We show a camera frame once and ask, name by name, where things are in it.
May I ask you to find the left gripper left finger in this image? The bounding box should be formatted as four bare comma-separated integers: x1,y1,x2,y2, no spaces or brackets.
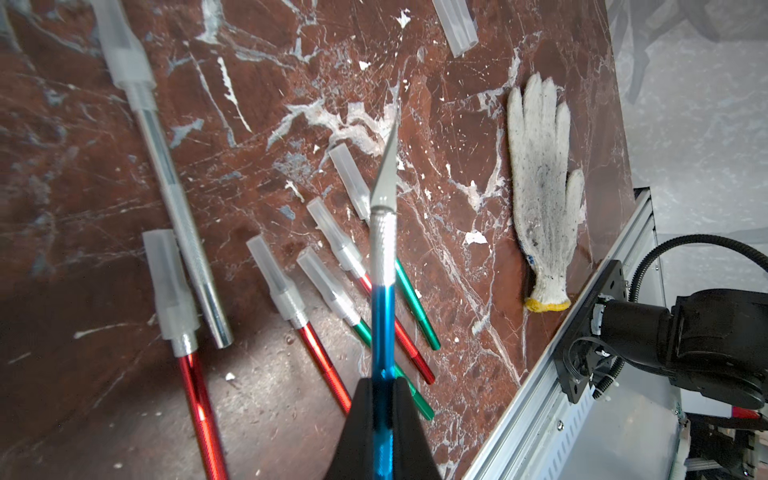
324,378,374,480

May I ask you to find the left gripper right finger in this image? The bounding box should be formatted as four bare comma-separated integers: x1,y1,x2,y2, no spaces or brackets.
392,378,441,480

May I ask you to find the red carving knife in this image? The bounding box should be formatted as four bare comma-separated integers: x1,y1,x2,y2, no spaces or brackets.
307,198,436,385
246,235,352,415
142,229,229,479

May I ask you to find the blue carving knife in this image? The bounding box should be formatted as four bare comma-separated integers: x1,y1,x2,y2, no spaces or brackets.
368,122,400,480

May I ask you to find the translucent protective cap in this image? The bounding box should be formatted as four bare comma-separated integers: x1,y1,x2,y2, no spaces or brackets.
432,0,478,58

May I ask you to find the silver carving knife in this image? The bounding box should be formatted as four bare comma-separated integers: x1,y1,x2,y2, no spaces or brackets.
91,1,233,349

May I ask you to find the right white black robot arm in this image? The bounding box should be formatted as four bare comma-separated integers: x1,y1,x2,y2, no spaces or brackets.
554,234,767,411

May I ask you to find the green carving knife left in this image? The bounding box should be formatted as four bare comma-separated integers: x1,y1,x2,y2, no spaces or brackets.
297,247,435,421

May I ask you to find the green carving knife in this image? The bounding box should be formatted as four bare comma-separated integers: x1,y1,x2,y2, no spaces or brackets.
330,143,441,351
297,247,435,421

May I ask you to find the green carving knife right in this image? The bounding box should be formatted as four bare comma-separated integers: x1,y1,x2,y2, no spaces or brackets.
330,143,441,351

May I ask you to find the white work glove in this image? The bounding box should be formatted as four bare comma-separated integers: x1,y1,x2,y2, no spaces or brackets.
507,73,585,312

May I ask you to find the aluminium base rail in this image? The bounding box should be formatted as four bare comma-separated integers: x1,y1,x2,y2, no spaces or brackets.
465,188,681,479

